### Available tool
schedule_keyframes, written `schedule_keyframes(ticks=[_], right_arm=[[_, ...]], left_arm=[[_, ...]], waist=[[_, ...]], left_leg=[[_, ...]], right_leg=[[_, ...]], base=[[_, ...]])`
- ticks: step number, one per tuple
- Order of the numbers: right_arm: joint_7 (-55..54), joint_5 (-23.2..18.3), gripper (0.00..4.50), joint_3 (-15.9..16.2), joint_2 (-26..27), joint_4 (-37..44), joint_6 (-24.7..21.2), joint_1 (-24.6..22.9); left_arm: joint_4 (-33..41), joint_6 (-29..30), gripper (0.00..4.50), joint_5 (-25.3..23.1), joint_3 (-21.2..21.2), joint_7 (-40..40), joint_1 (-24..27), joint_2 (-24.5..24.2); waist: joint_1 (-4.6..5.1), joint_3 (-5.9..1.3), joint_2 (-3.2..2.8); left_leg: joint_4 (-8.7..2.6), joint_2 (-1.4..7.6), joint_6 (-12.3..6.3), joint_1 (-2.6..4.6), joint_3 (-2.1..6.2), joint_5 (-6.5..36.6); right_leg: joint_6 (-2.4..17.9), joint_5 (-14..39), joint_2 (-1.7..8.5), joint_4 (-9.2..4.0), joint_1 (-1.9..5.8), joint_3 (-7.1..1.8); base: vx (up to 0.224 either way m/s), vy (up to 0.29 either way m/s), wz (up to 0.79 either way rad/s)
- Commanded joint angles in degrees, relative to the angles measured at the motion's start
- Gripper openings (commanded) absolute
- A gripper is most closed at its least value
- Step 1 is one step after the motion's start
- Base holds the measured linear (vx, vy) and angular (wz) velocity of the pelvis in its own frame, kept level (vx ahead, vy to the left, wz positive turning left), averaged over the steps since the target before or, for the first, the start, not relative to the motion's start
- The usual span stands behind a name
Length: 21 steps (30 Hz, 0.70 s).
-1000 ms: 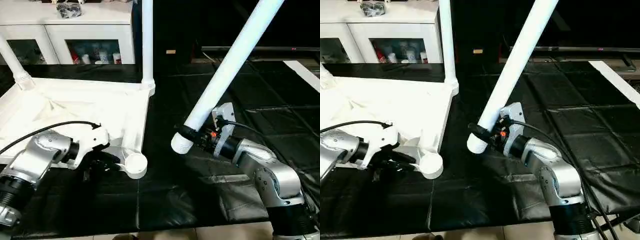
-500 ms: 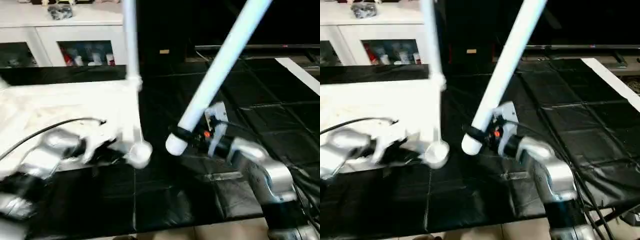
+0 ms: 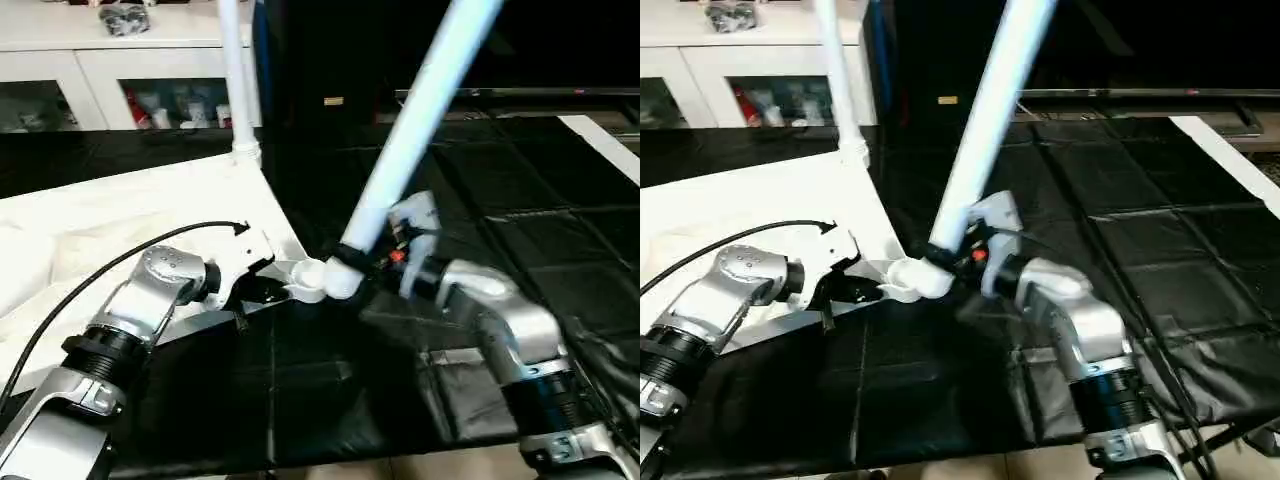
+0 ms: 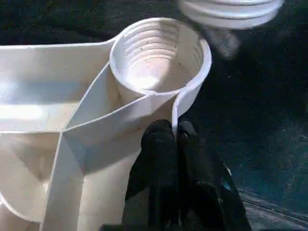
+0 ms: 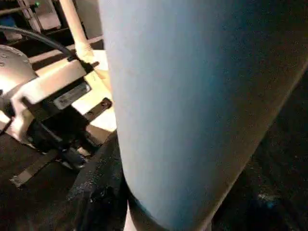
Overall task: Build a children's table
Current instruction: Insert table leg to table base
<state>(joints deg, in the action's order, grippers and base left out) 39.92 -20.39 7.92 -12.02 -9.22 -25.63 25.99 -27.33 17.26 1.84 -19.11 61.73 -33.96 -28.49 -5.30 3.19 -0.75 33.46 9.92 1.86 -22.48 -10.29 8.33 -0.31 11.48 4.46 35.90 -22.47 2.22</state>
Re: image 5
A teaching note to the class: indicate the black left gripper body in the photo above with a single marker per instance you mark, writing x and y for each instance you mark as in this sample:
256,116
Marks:
55,125

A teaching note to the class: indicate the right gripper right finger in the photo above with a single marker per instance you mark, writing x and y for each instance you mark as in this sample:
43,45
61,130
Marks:
272,209

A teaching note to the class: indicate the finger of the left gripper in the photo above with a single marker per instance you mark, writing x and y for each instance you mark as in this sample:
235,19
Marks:
99,109

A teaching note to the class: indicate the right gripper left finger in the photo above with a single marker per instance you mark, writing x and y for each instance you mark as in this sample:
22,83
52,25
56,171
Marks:
96,192

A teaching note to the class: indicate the white plastic table top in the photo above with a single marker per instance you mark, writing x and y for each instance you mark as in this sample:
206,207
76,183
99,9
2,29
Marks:
103,125

